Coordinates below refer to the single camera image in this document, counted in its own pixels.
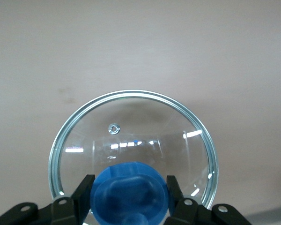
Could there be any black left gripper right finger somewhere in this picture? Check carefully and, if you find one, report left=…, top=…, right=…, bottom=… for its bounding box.
left=166, top=174, right=251, bottom=225

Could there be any glass lid with blue knob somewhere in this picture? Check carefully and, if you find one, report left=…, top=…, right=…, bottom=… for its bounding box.
left=47, top=89, right=219, bottom=225

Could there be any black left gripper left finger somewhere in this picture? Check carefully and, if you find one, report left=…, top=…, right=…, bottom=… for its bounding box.
left=0, top=174, right=96, bottom=225

